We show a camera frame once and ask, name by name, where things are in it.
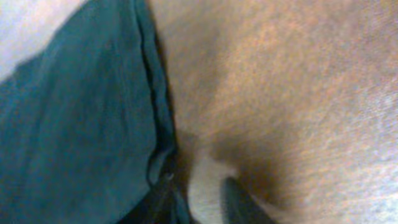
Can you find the dark green t-shirt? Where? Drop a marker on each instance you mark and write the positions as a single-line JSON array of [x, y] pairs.
[[86, 128]]

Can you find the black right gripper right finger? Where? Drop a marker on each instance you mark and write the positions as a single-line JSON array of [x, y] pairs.
[[239, 207]]

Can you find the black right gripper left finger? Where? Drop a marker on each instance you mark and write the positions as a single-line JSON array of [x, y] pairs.
[[155, 207]]

